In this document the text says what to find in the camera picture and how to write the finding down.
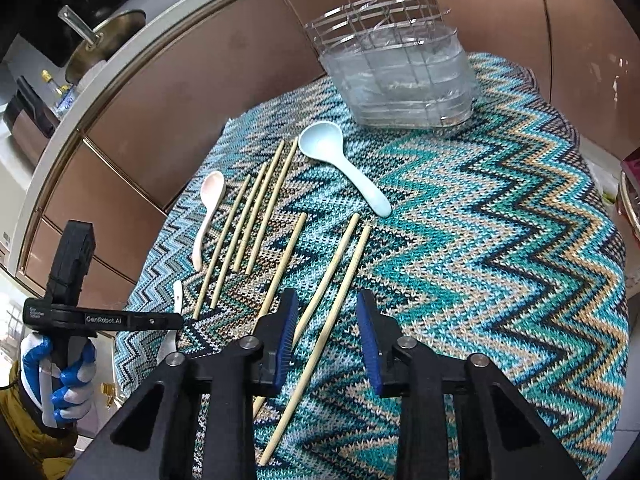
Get light blue ceramic spoon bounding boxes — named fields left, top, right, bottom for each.
left=298, top=120, right=393, bottom=218

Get bucket with red rim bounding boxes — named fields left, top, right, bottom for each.
left=617, top=148, right=640, bottom=240

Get brown lower cabinets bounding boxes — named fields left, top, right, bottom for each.
left=8, top=0, right=639, bottom=308

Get wire and plastic utensil holder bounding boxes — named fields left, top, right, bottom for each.
left=304, top=0, right=478, bottom=129

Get brass wok with handle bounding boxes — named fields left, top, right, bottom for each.
left=58, top=6, right=146, bottom=86

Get white pink ceramic spoon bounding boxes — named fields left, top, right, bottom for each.
left=191, top=170, right=226, bottom=272

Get blue label bottle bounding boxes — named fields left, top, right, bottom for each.
left=40, top=70, right=75, bottom=119

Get zigzag knitted table cloth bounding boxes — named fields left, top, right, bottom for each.
left=126, top=53, right=628, bottom=479

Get blue white gloved left hand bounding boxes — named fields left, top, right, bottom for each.
left=18, top=332, right=96, bottom=429

